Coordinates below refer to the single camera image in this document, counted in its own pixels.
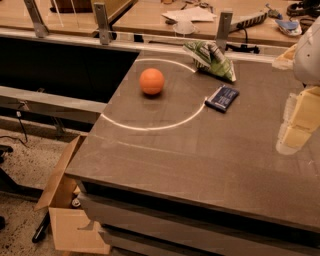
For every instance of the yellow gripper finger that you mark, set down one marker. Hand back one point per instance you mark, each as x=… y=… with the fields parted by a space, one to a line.
x=285 y=60
x=301 y=118

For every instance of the orange ball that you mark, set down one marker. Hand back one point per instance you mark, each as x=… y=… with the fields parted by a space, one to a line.
x=151 y=81

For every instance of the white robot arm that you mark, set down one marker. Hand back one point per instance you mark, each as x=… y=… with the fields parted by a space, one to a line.
x=306 y=63

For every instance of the blue rxbar blueberry wrapper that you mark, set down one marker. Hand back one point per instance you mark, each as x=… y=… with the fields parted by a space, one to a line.
x=222 y=98

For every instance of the blue white cloth bundle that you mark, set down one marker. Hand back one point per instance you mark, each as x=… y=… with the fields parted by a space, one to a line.
x=290 y=28

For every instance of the white power strip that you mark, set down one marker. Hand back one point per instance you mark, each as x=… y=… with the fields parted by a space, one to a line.
x=246 y=21

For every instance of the green white chip bag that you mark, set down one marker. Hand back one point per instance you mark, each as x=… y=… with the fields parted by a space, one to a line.
x=209 y=58

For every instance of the white papers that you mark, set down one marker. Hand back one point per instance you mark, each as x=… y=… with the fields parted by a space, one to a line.
x=191 y=14

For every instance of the grey drawer cabinet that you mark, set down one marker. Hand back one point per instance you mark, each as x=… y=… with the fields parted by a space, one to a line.
x=151 y=226

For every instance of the cardboard box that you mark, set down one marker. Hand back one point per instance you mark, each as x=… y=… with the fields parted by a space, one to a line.
x=71 y=228

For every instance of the metal bracket right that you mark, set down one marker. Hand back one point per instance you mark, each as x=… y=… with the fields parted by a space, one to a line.
x=223 y=30

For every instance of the metal bracket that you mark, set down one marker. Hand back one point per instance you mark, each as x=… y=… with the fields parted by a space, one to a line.
x=103 y=24
x=40 y=28
x=223 y=30

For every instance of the metal bracket middle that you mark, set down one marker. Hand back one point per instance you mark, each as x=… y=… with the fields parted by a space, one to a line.
x=103 y=24

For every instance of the metal rail beam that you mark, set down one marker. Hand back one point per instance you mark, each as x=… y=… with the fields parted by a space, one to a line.
x=51 y=105

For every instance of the metal bracket left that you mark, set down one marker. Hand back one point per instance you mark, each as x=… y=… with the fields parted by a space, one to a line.
x=40 y=28

